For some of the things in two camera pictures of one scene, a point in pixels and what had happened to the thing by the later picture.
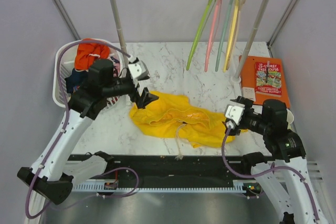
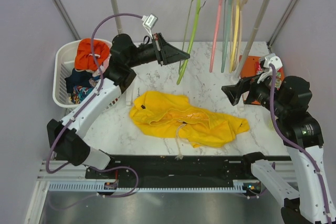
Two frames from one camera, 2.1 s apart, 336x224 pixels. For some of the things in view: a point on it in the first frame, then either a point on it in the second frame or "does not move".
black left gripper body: (124, 87) -> (149, 53)
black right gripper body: (252, 120) -> (261, 92)
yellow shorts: (170, 115) does not move
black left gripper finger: (145, 98) -> (170, 54)
